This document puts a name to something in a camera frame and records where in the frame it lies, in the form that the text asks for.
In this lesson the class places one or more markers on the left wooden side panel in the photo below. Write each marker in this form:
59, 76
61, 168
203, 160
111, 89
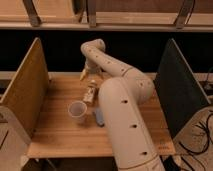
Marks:
23, 98

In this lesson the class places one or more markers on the dark right side panel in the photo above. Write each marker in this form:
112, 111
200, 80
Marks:
179, 92

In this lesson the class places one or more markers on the white labelled bottle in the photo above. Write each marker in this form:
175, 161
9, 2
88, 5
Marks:
91, 91

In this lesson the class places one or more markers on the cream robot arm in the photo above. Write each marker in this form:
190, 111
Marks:
119, 99

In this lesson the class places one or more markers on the blue sponge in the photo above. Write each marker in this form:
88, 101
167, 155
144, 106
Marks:
98, 117

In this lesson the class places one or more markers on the clear plastic cup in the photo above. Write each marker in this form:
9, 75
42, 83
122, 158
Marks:
77, 110

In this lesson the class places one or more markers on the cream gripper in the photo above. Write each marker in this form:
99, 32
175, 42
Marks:
90, 68

